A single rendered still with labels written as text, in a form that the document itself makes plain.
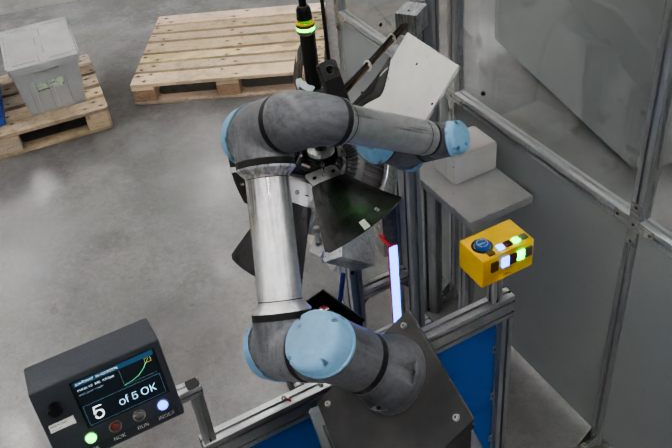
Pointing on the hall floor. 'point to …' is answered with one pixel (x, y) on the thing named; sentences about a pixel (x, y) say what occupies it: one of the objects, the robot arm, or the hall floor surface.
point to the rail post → (502, 382)
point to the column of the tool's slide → (432, 262)
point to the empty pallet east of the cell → (222, 53)
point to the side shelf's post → (465, 273)
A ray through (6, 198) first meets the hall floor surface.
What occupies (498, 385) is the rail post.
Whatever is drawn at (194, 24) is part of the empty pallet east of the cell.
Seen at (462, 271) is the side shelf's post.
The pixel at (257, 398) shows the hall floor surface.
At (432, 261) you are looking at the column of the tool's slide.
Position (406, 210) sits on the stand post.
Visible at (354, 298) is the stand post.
